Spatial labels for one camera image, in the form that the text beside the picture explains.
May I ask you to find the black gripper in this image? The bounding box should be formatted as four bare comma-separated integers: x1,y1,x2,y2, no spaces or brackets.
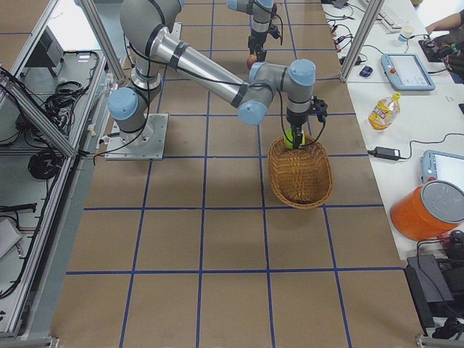
248,30,268,60
286,110,310,149

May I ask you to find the green apple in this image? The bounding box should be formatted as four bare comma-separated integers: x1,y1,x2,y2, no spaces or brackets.
283,129,306,149

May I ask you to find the red apple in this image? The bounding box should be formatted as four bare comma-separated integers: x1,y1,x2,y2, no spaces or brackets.
246,54,257,70

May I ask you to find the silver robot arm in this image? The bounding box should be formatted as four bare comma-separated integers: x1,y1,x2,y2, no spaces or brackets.
227,0,283,62
120,1,316,149

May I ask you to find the woven wicker basket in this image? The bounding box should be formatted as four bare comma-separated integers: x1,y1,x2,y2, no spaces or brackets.
268,136,334,209

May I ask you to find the orange juice bottle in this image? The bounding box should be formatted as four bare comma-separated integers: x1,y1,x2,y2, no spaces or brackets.
368,92,402,131

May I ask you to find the black power adapter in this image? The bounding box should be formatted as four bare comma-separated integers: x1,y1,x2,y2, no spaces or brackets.
373,146,401,161

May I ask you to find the blue computer mouse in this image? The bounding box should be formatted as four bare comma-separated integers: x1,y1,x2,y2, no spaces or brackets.
359,65,373,78

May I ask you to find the far blue teach pendant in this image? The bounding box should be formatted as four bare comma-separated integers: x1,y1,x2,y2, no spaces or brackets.
380,54,436,92

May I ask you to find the blue teach pendant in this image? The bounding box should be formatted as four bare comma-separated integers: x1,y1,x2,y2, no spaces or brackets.
380,54,436,92
421,150,464,190

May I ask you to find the paper cup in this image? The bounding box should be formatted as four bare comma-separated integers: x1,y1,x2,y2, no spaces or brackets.
397,25,414,43

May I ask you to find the near blue teach pendant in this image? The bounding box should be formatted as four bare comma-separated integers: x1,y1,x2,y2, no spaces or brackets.
421,150,464,190

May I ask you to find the black box device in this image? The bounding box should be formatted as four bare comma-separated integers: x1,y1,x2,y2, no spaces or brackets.
404,254,454,333

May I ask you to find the grey electronics box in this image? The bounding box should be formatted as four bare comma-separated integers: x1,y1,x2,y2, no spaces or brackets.
25,26,64,77

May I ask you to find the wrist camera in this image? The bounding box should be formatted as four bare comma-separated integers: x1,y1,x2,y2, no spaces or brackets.
312,96,328,123

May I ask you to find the aluminium frame post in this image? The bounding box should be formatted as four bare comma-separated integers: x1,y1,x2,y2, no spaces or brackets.
339,0,384,83

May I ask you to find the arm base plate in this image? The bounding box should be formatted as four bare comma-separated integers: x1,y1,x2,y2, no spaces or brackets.
104,113,169,160

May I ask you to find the coiled black cable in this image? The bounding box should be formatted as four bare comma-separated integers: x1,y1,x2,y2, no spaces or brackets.
28,149,61,181

